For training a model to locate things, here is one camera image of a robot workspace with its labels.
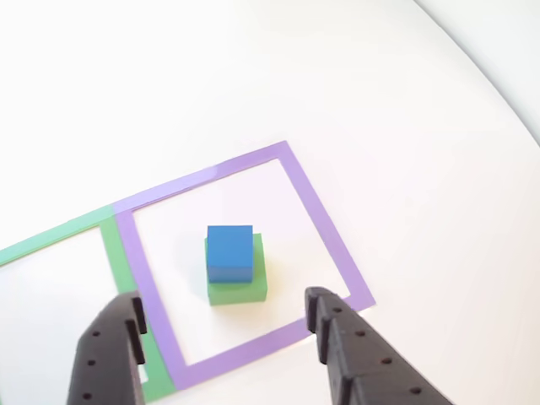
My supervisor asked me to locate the green cube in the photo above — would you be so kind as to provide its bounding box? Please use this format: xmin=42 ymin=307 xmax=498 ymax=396
xmin=204 ymin=233 xmax=269 ymax=307

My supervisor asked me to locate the small blue cube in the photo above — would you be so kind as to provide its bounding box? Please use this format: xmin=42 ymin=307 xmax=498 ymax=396
xmin=206 ymin=224 xmax=254 ymax=284

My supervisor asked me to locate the green square frame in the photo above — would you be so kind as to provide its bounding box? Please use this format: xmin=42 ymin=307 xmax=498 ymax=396
xmin=0 ymin=205 xmax=177 ymax=404

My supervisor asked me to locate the purple square frame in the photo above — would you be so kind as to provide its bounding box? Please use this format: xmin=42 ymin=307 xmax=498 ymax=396
xmin=112 ymin=140 xmax=376 ymax=392

